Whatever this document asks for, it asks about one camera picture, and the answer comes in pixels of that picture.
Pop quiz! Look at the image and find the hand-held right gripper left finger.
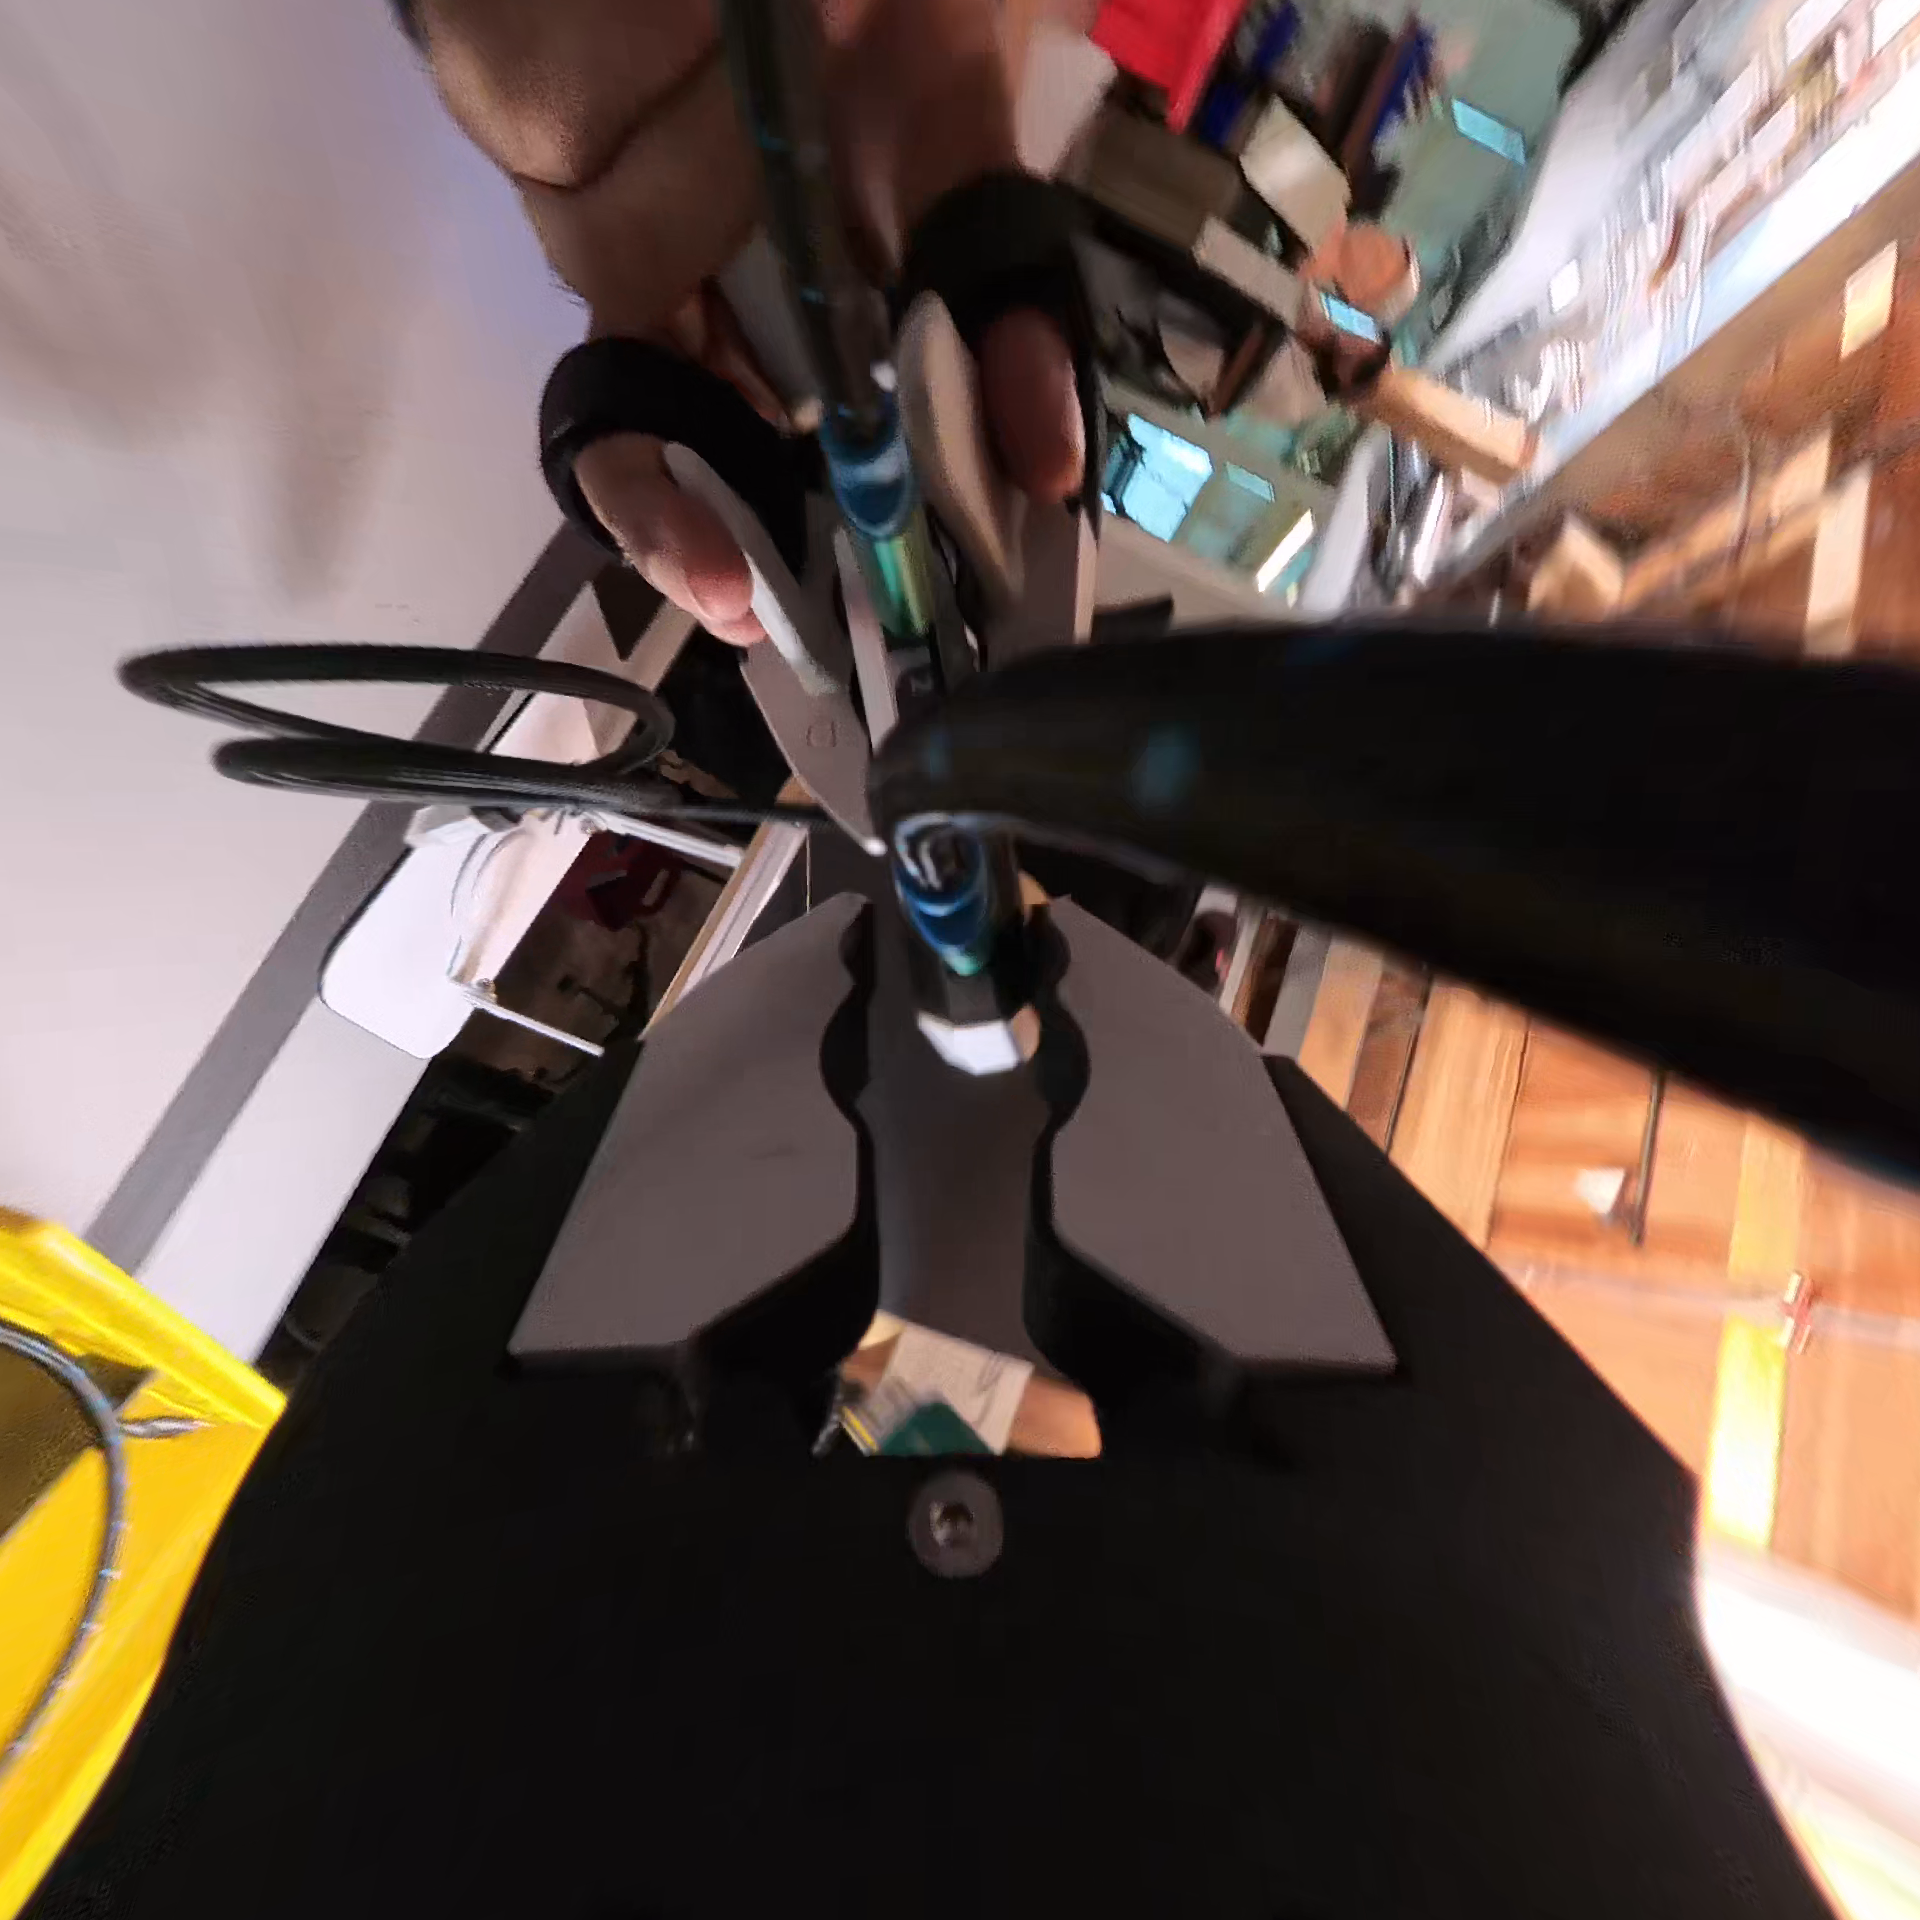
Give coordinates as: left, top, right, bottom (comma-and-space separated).
509, 893, 882, 1403

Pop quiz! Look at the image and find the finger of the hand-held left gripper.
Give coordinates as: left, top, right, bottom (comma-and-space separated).
982, 497, 1106, 669
661, 440, 893, 860

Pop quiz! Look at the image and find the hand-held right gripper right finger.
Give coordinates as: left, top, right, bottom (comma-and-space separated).
1028, 902, 1402, 1403

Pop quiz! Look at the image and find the yellow divided storage bin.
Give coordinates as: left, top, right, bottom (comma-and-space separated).
0, 1209, 292, 1909

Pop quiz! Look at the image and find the person's left hand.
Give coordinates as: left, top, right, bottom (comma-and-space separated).
398, 0, 1099, 649

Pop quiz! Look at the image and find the white metal stand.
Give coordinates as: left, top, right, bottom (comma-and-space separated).
319, 803, 610, 1060

